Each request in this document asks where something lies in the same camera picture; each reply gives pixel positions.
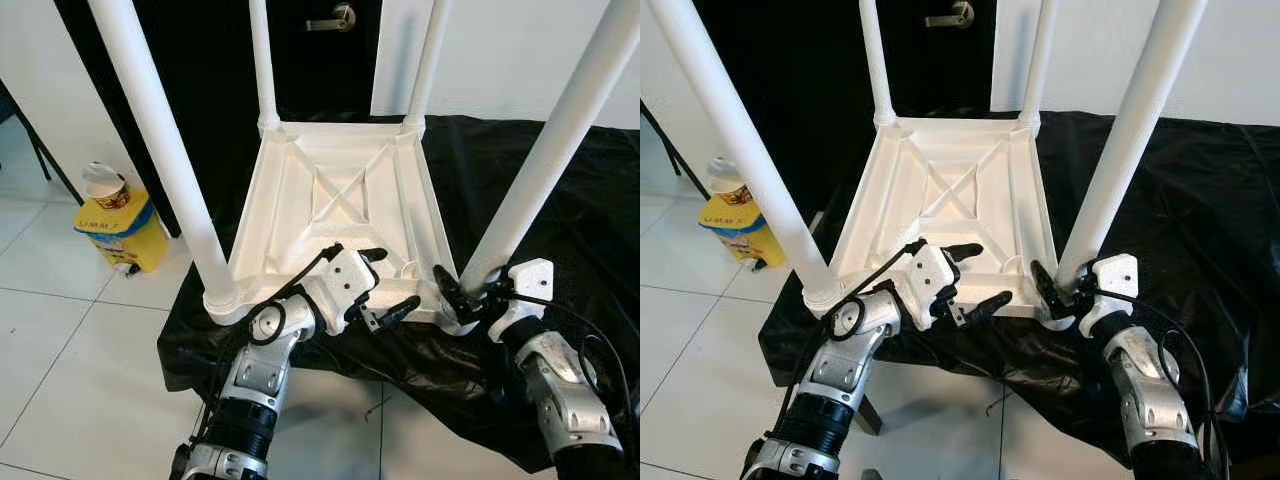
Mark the white plastic table top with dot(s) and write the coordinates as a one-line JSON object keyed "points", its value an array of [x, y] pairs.
{"points": [[945, 165], [340, 170]]}

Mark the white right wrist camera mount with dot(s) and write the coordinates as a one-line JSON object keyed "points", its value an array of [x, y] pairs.
{"points": [[1112, 275], [528, 280]]}

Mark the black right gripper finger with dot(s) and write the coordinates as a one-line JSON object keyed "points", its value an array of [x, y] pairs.
{"points": [[450, 291], [1045, 285]]}

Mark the black door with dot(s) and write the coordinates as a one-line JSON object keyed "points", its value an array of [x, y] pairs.
{"points": [[210, 70], [810, 60]]}

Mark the instant noodle cup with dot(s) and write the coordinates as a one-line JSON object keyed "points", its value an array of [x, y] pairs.
{"points": [[730, 182], [107, 185]]}

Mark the yellow blue cardboard box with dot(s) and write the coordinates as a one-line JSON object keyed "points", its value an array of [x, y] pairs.
{"points": [[125, 235], [745, 230]]}

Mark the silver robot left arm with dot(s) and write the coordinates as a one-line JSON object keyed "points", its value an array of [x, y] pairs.
{"points": [[835, 370], [260, 375]]}

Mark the black plastic table cover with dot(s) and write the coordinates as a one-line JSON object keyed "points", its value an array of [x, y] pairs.
{"points": [[1220, 220], [580, 230]]}

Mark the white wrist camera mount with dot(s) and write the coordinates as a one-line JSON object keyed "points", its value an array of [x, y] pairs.
{"points": [[930, 280], [340, 285], [528, 280], [1112, 275]]}

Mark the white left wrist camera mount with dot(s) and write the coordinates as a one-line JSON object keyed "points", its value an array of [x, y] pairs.
{"points": [[340, 285], [930, 280]]}

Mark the thin black rod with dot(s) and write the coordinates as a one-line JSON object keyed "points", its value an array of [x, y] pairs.
{"points": [[40, 140], [670, 150]]}

